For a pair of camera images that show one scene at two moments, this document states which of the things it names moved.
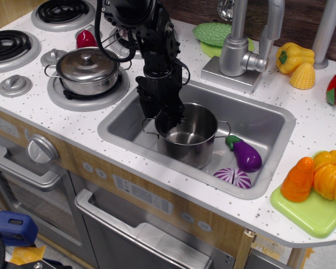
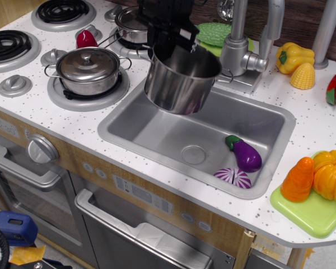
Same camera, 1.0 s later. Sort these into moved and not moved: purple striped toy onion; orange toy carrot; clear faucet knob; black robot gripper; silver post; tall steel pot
Moved: tall steel pot; black robot gripper
Not moved: orange toy carrot; silver post; clear faucet knob; purple striped toy onion
